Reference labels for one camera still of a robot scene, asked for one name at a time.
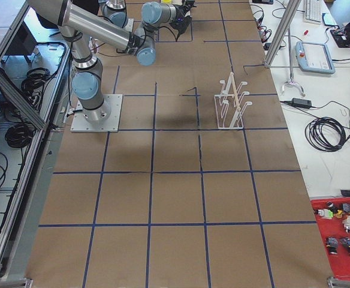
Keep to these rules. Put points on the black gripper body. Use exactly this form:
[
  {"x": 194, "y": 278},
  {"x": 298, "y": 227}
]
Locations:
[{"x": 179, "y": 15}]

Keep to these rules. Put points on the white keyboard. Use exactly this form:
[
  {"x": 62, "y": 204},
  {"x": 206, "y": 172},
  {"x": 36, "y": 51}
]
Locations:
[{"x": 312, "y": 11}]

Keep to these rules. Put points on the teach pendant tablet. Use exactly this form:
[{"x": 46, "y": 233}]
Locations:
[{"x": 314, "y": 57}]

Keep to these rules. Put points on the black power adapter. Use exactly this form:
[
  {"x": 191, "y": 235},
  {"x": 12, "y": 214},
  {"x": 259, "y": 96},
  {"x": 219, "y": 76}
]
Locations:
[{"x": 301, "y": 103}]

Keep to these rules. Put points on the white wire cup rack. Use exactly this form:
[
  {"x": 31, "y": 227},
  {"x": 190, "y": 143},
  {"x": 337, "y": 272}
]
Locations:
[{"x": 230, "y": 105}]

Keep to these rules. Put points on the aluminium frame post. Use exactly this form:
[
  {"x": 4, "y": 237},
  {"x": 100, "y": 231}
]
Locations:
[{"x": 283, "y": 26}]

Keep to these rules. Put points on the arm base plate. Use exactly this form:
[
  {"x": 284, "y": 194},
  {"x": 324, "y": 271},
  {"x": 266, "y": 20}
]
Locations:
[{"x": 104, "y": 119}]

